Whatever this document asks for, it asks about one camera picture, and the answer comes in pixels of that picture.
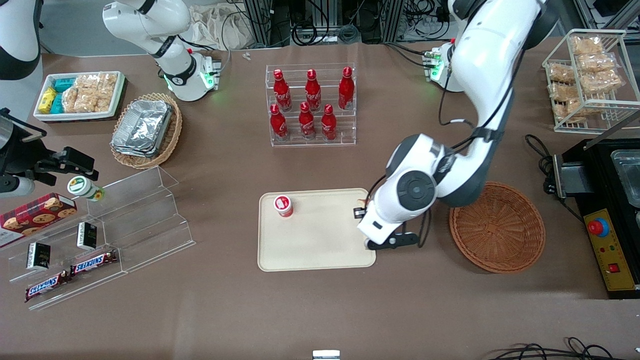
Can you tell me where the clear acrylic bottle rack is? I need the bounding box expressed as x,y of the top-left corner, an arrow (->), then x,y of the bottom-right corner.
265,62 -> 357,147

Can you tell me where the aluminium frame rack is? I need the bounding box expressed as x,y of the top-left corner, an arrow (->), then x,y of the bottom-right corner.
242,0 -> 451,48

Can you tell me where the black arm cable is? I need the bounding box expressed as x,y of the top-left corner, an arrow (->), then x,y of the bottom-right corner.
438,50 -> 526,151

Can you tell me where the yellow snack packet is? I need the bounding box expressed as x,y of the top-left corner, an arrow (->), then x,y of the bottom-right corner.
39,87 -> 57,114

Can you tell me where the brown round wicker basket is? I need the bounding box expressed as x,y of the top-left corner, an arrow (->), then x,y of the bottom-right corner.
449,181 -> 547,274

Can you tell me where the white cloth bag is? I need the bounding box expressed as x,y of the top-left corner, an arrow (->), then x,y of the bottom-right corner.
187,2 -> 253,51

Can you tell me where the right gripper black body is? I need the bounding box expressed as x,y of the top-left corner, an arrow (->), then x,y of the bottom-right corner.
0,114 -> 48,177

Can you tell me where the red tartan cookie box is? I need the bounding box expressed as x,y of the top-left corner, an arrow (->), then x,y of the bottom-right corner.
0,192 -> 78,249

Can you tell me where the red cola bottle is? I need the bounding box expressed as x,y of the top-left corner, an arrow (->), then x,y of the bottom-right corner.
338,66 -> 355,111
321,104 -> 338,141
298,101 -> 317,141
273,69 -> 293,112
270,103 -> 289,141
305,69 -> 322,112

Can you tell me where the beige plastic serving tray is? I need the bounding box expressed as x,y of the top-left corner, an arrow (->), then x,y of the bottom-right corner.
257,188 -> 377,272

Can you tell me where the Snickers chocolate bar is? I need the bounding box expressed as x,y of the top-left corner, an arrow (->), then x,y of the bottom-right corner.
25,271 -> 69,303
70,249 -> 119,277

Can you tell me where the steel appliance pan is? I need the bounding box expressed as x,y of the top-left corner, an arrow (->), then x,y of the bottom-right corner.
611,149 -> 640,208

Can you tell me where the black countertop appliance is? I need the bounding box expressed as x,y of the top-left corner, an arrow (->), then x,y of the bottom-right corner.
552,137 -> 640,301

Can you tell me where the red white yogurt cup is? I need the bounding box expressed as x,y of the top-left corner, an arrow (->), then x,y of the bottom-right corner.
273,195 -> 294,219

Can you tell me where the yellow control panel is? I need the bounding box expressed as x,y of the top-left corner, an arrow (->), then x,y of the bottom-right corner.
583,208 -> 639,292

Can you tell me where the clear rice cracker pack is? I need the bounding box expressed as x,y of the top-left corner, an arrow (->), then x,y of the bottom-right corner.
570,36 -> 605,56
577,54 -> 617,74
550,82 -> 582,123
75,74 -> 101,92
62,89 -> 99,114
97,73 -> 119,112
580,70 -> 624,96
547,64 -> 577,84

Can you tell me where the light wicker oval basket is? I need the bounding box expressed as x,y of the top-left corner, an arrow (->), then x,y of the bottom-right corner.
110,92 -> 183,170

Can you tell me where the black power cable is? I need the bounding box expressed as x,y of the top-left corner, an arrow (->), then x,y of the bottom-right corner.
524,134 -> 586,223

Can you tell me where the black floor cable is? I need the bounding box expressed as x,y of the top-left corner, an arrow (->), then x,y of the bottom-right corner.
487,336 -> 623,360

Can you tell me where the small black white box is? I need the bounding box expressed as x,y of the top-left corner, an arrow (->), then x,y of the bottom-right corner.
26,242 -> 52,272
76,221 -> 98,251

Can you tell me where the green sunflower yogurt cup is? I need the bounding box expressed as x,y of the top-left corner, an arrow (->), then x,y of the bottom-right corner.
67,176 -> 106,202

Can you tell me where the white rectangular snack bin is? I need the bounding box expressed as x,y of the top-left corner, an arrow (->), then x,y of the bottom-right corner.
33,71 -> 127,123

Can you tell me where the clear acrylic tiered stand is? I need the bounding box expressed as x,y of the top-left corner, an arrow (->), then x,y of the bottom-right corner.
0,166 -> 196,312

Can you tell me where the aluminium foil container stack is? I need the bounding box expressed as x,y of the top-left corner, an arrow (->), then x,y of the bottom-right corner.
111,99 -> 174,159

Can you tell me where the white wire rack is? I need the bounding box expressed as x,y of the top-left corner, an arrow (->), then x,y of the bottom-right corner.
542,29 -> 640,134

